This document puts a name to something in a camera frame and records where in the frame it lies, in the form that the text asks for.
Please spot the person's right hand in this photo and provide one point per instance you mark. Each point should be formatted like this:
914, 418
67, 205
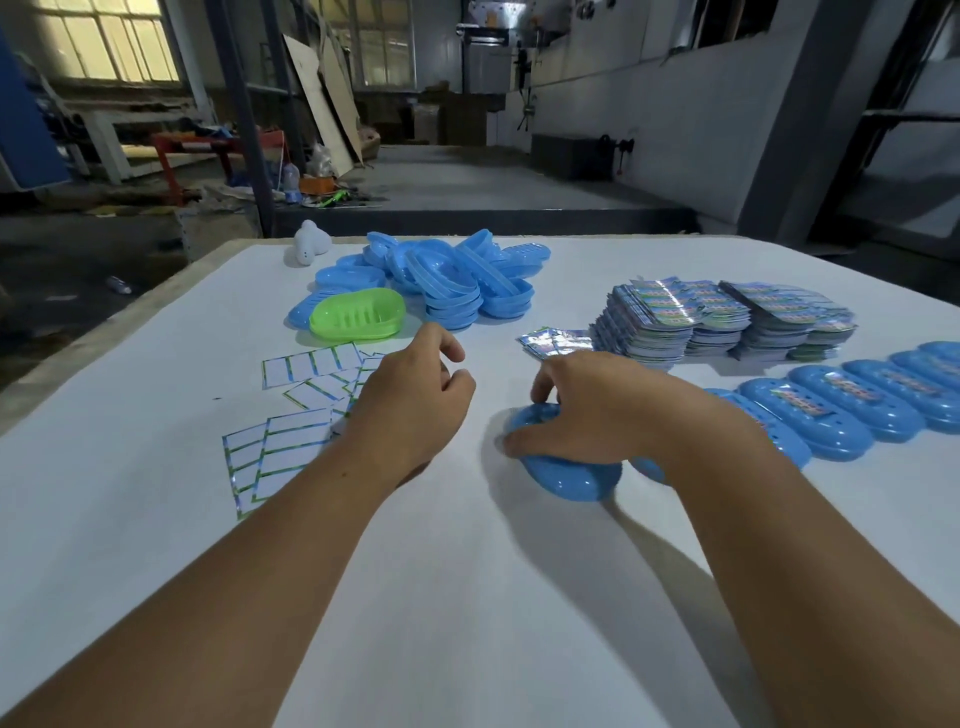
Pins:
622, 412

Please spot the person's left hand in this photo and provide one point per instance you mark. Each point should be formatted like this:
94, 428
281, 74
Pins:
412, 420

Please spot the green-edged sticker sheet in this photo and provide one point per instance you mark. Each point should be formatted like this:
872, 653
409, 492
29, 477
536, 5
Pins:
360, 371
300, 367

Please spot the stacks of colourful sticker sheets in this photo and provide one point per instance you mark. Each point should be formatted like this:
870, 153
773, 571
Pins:
645, 326

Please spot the glossy sticker sheets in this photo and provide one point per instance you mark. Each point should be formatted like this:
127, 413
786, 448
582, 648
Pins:
555, 343

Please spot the pile of blue soap dishes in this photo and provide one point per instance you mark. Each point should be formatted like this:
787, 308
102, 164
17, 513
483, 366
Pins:
450, 281

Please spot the person's right forearm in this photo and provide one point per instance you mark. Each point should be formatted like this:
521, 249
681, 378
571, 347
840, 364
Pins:
810, 570

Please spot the person's left forearm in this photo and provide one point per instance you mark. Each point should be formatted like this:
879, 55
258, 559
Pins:
210, 600

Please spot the orange box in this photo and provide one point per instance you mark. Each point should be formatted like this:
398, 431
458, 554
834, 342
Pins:
316, 186

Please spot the black box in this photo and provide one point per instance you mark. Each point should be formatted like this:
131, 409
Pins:
574, 157

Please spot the small white plastic figure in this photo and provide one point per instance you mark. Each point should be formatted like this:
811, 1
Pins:
310, 241

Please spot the green tool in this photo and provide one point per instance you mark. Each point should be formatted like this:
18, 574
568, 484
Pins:
330, 199

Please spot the clear water bottle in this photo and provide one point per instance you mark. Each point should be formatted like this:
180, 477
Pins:
291, 184

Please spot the pale wooden crate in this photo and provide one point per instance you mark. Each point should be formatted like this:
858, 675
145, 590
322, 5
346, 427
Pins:
217, 234

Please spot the white plastic bag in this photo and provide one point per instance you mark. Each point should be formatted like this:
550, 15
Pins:
320, 161

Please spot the wicker basket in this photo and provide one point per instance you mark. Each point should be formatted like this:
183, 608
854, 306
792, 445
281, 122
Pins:
370, 144

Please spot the grey slanted pillar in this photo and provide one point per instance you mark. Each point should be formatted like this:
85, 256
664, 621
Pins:
795, 150

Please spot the pale leaning plywood board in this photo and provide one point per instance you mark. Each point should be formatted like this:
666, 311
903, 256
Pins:
319, 112

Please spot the plastic bottle on floor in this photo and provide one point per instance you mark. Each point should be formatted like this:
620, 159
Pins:
119, 285

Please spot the brown leaning board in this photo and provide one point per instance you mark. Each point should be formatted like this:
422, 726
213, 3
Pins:
343, 97

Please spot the red metal table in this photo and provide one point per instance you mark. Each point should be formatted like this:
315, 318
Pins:
187, 141

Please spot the silver machine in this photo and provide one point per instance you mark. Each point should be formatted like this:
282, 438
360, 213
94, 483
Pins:
487, 67

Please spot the wide window with grid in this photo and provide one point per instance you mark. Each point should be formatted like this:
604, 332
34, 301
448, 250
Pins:
375, 45

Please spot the blue and white machine cabinet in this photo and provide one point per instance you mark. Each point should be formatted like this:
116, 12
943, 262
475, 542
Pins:
30, 127

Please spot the large bright window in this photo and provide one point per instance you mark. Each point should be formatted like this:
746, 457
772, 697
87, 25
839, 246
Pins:
112, 41

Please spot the black wall plug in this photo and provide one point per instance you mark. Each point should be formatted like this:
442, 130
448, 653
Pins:
625, 148

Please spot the thick dark steel post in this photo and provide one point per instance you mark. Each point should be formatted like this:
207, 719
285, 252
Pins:
244, 127

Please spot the thin dark steel post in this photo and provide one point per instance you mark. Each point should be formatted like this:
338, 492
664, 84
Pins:
283, 90

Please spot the white metal workbench frame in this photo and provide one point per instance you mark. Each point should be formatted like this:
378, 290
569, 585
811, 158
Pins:
105, 142

